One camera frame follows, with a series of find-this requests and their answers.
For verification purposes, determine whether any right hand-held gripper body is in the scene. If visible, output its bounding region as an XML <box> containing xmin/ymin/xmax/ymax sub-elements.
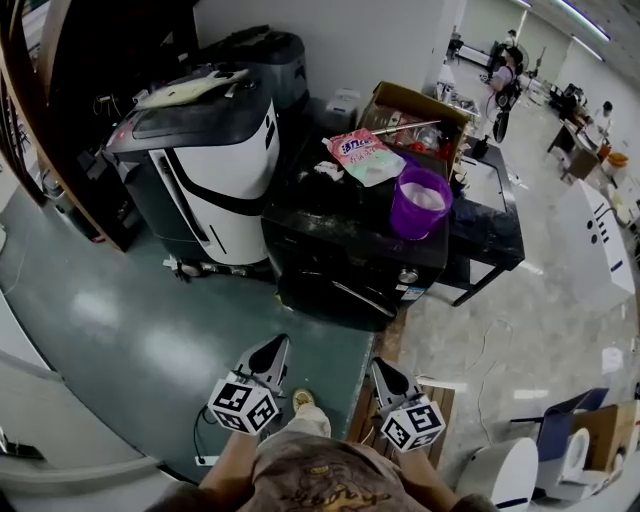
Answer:
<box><xmin>372</xmin><ymin>384</ymin><xmax>447</xmax><ymax>454</ymax></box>

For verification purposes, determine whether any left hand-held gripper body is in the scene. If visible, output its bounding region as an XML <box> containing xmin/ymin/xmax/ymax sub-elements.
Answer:
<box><xmin>206</xmin><ymin>344</ymin><xmax>291</xmax><ymax>437</ymax></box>

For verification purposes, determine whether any black washing machine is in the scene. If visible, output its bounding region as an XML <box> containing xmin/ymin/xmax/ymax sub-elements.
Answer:
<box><xmin>260</xmin><ymin>130</ymin><xmax>451</xmax><ymax>332</ymax></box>

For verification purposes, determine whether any person's left forearm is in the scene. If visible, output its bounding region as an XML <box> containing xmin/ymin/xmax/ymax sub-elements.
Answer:
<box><xmin>197</xmin><ymin>428</ymin><xmax>262</xmax><ymax>501</ymax></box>

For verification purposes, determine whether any person's right forearm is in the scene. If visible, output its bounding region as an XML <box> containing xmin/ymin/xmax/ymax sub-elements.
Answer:
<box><xmin>399</xmin><ymin>443</ymin><xmax>464</xmax><ymax>512</ymax></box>

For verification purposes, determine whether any pink detergent pouch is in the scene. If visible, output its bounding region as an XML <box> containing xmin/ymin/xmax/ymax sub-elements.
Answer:
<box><xmin>322</xmin><ymin>127</ymin><xmax>408</xmax><ymax>188</ymax></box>

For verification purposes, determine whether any open cardboard box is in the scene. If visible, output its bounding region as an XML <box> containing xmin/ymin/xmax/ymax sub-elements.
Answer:
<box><xmin>356</xmin><ymin>80</ymin><xmax>474</xmax><ymax>182</ymax></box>

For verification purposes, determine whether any dark grey rounded machine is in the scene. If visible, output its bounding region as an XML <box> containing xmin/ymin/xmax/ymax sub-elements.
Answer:
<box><xmin>198</xmin><ymin>29</ymin><xmax>308</xmax><ymax>117</ymax></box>

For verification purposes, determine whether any wooden slat board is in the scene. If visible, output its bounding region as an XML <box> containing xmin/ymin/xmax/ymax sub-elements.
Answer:
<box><xmin>348</xmin><ymin>372</ymin><xmax>457</xmax><ymax>467</ymax></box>

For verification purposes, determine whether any person's beige trouser leg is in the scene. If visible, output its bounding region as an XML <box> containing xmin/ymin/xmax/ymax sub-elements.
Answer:
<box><xmin>269</xmin><ymin>403</ymin><xmax>332</xmax><ymax>441</ymax></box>

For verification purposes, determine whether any person's brown printed shirt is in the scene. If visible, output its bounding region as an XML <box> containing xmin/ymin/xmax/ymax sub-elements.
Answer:
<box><xmin>144</xmin><ymin>429</ymin><xmax>501</xmax><ymax>512</ymax></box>

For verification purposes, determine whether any white rounded appliance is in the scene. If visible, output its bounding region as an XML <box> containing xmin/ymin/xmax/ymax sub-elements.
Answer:
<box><xmin>456</xmin><ymin>436</ymin><xmax>540</xmax><ymax>512</ymax></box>

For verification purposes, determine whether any blue panel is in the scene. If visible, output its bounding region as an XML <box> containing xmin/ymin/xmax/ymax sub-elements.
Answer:
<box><xmin>509</xmin><ymin>387</ymin><xmax>610</xmax><ymax>497</ymax></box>

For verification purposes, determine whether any white and black appliance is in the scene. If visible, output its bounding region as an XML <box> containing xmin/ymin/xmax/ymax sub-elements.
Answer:
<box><xmin>77</xmin><ymin>74</ymin><xmax>282</xmax><ymax>267</ymax></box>

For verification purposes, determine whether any purple plastic bucket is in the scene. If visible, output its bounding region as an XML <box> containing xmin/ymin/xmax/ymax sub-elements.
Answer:
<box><xmin>389</xmin><ymin>166</ymin><xmax>454</xmax><ymax>242</ymax></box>

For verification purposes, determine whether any white toilet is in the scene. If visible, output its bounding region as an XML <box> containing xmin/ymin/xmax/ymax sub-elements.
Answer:
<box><xmin>558</xmin><ymin>427</ymin><xmax>627</xmax><ymax>502</ymax></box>

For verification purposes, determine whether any black table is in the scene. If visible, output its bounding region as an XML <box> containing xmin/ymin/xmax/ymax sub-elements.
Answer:
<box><xmin>447</xmin><ymin>141</ymin><xmax>527</xmax><ymax>308</ymax></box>

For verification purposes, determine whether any crumpled white tissue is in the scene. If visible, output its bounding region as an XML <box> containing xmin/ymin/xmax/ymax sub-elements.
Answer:
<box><xmin>313</xmin><ymin>160</ymin><xmax>347</xmax><ymax>183</ymax></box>

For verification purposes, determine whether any brown cardboard box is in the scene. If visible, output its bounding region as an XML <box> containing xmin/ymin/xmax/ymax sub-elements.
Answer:
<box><xmin>569</xmin><ymin>399</ymin><xmax>640</xmax><ymax>474</ymax></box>

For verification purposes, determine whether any white paper sheet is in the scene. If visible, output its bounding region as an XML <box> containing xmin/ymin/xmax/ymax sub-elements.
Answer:
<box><xmin>601</xmin><ymin>345</ymin><xmax>625</xmax><ymax>375</ymax></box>

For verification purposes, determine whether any white angular cabinet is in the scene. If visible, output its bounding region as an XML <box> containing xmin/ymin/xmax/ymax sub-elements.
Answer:
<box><xmin>556</xmin><ymin>178</ymin><xmax>637</xmax><ymax>312</ymax></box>

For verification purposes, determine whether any metal rod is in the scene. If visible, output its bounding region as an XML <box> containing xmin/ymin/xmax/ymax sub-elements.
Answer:
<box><xmin>369</xmin><ymin>118</ymin><xmax>443</xmax><ymax>136</ymax></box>

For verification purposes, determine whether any small grey appliance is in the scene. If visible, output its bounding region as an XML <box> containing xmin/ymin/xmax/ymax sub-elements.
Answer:
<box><xmin>323</xmin><ymin>88</ymin><xmax>363</xmax><ymax>133</ymax></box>

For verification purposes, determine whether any flat white plastic part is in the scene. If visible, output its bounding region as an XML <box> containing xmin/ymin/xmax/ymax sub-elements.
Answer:
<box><xmin>132</xmin><ymin>68</ymin><xmax>251</xmax><ymax>111</ymax></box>

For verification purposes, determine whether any wooden desk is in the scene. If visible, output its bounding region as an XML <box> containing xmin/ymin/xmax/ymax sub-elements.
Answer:
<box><xmin>546</xmin><ymin>118</ymin><xmax>602</xmax><ymax>182</ymax></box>

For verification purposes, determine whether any dark wooden shelf unit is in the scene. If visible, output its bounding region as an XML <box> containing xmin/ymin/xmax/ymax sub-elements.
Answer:
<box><xmin>0</xmin><ymin>0</ymin><xmax>197</xmax><ymax>254</ymax></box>

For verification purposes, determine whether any white floor cable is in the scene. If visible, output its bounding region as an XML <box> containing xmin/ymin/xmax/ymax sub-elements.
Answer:
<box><xmin>463</xmin><ymin>318</ymin><xmax>517</xmax><ymax>432</ymax></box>

